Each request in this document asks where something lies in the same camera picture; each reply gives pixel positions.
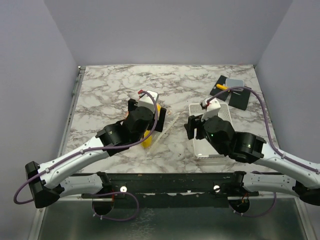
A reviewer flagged clear zip top bag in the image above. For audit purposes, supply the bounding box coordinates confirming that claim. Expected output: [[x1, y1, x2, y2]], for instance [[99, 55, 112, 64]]
[[124, 99, 182, 156]]

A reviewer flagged yellow toy mango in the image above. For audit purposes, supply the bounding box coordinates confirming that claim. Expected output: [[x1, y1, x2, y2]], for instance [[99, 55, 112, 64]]
[[140, 102, 162, 149]]

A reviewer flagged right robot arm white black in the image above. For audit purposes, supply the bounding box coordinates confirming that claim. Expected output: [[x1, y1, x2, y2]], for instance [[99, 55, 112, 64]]
[[184, 115, 320, 206]]

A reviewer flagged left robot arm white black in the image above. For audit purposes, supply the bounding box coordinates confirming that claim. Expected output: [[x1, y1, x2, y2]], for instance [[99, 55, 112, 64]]
[[25, 99, 167, 209]]

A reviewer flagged white perforated plastic basket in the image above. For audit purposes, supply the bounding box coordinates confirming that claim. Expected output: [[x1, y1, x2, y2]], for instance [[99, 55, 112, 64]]
[[184, 102, 235, 159]]

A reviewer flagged black foam block right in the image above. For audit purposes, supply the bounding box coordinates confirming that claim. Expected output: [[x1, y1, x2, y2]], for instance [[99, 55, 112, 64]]
[[228, 88, 251, 111]]

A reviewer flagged black foam block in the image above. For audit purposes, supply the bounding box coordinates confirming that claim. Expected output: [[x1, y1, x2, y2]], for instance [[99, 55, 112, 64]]
[[228, 88, 251, 111], [209, 75, 230, 101]]

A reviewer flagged black foam block left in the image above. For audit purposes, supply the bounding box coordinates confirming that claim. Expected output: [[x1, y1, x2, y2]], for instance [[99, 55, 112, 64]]
[[209, 75, 230, 101]]

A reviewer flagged grey lidded plastic box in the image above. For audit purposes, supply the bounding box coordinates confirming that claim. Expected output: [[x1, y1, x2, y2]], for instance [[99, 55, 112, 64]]
[[224, 78, 245, 92]]

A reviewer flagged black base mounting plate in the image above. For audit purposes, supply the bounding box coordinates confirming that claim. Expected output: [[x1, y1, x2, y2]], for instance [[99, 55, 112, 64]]
[[81, 171, 258, 214]]

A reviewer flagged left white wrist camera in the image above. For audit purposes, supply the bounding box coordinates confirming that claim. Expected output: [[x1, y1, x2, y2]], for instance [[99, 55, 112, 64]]
[[137, 90, 159, 113]]

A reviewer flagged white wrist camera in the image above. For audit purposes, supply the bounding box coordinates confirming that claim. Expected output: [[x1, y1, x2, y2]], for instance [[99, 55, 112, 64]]
[[200, 98, 221, 122], [137, 90, 159, 113]]

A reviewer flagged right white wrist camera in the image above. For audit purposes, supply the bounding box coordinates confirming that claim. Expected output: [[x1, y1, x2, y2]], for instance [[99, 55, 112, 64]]
[[200, 98, 221, 122]]

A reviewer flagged yellow handled knife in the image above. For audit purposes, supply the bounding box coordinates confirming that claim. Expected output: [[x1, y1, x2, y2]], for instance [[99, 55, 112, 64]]
[[215, 84, 231, 93]]

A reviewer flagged aluminium rail left edge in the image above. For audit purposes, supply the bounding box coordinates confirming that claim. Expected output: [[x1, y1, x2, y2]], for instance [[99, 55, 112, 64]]
[[56, 66, 86, 158]]

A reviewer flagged aluminium rail frame front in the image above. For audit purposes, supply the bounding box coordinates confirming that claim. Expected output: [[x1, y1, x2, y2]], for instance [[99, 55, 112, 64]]
[[29, 190, 316, 240]]

